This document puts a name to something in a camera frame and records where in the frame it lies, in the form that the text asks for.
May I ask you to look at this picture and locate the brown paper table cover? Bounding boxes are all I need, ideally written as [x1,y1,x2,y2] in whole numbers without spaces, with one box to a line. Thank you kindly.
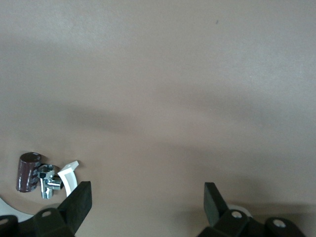
[0,0,316,237]

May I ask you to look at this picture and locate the dark brown cylindrical capacitor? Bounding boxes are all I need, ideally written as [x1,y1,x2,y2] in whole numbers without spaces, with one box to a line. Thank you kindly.
[16,152,41,193]

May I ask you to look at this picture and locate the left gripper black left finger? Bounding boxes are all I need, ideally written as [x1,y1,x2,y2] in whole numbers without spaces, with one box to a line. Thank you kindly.
[33,181,92,237]

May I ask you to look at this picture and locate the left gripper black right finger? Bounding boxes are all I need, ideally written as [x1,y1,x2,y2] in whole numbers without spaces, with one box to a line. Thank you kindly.
[197,182,250,237]

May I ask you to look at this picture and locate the chrome tee pipe fitting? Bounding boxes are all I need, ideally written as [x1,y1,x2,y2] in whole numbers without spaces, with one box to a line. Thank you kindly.
[37,164,62,199]

